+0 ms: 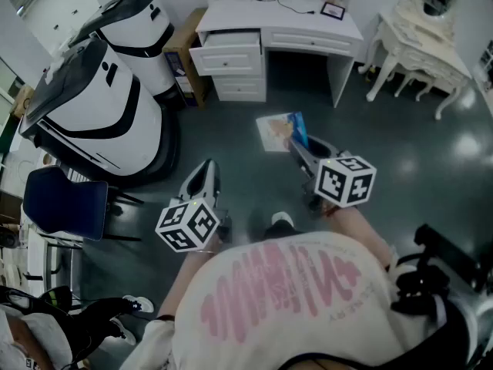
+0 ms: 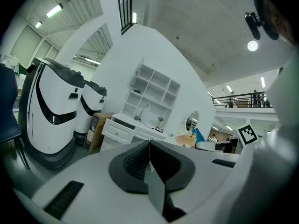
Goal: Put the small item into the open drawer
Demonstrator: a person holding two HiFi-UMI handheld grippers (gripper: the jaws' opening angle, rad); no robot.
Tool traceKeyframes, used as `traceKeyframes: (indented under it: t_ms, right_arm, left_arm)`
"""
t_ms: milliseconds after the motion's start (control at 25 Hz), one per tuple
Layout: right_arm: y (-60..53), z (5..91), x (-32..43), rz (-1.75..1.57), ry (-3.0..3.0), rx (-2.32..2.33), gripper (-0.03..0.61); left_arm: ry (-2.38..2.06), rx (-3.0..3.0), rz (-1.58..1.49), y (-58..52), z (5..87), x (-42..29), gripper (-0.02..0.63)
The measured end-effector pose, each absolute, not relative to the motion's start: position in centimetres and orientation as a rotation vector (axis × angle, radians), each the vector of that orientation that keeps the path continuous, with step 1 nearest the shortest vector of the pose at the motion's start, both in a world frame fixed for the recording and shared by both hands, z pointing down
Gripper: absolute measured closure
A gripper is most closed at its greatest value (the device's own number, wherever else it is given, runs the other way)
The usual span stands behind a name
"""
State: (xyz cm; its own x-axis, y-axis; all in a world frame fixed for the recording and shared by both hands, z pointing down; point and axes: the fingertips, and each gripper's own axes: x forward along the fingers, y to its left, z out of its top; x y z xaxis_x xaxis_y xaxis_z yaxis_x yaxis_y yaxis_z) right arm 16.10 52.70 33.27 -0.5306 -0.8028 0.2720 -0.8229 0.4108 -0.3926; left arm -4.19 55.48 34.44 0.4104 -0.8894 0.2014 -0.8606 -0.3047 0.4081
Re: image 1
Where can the wide white closed drawer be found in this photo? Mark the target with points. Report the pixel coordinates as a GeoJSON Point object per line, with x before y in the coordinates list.
{"type": "Point", "coordinates": [308, 42]}

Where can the brown cardboard box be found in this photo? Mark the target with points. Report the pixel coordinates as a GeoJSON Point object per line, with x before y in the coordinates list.
{"type": "Point", "coordinates": [185, 48]}

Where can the cream ornate dressing table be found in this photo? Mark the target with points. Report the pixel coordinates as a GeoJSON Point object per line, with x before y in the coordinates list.
{"type": "Point", "coordinates": [423, 41]}

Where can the black picture frame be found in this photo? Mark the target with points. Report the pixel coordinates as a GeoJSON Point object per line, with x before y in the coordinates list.
{"type": "Point", "coordinates": [332, 11]}

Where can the person's black trouser leg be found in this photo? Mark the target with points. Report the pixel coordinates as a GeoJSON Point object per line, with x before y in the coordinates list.
{"type": "Point", "coordinates": [277, 233]}

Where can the blue chair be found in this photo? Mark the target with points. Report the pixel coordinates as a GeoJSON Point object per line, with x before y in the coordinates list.
{"type": "Point", "coordinates": [65, 202]}

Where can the person's left forearm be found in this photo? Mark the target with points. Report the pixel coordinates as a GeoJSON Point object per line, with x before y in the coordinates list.
{"type": "Point", "coordinates": [181, 280]}

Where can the cream ornate stool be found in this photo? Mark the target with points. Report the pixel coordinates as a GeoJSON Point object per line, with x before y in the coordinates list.
{"type": "Point", "coordinates": [418, 76]}

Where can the person's right forearm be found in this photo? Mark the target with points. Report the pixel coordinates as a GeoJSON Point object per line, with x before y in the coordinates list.
{"type": "Point", "coordinates": [362, 229]}

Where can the small white closed drawer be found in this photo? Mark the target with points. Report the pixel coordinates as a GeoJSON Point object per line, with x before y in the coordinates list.
{"type": "Point", "coordinates": [239, 89]}

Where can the white desk drawer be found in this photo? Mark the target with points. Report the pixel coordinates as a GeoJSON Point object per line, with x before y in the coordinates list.
{"type": "Point", "coordinates": [225, 62]}

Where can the person's white shoe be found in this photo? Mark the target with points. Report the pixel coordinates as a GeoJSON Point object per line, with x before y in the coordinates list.
{"type": "Point", "coordinates": [282, 218]}

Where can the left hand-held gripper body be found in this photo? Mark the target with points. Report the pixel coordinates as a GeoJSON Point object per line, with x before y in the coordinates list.
{"type": "Point", "coordinates": [185, 226]}

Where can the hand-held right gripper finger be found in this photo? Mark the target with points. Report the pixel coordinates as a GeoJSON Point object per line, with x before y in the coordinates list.
{"type": "Point", "coordinates": [333, 153]}
{"type": "Point", "coordinates": [302, 156]}

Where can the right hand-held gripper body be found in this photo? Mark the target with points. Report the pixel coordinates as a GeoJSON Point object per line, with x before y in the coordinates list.
{"type": "Point", "coordinates": [339, 183]}

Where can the person's white printed shirt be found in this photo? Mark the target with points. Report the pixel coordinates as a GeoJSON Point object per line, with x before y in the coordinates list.
{"type": "Point", "coordinates": [289, 303]}

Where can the black office chair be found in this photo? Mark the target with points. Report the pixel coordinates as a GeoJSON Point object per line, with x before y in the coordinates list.
{"type": "Point", "coordinates": [435, 283]}

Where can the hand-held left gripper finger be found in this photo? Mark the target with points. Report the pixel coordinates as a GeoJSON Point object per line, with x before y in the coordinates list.
{"type": "Point", "coordinates": [216, 181]}
{"type": "Point", "coordinates": [190, 186]}

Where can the white desk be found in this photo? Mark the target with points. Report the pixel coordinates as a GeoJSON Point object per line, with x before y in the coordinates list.
{"type": "Point", "coordinates": [269, 15]}

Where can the white and black robot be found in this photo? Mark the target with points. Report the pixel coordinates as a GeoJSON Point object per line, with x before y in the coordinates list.
{"type": "Point", "coordinates": [100, 110]}
{"type": "Point", "coordinates": [135, 25]}

